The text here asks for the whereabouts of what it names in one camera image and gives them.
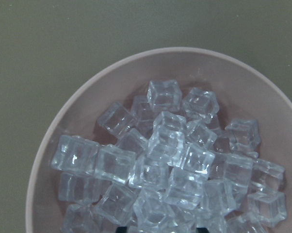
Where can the clear ice cubes pile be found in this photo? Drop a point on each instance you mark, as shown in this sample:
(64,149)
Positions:
(173,169)

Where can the pink bowl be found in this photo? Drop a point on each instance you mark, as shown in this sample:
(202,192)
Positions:
(241,91)

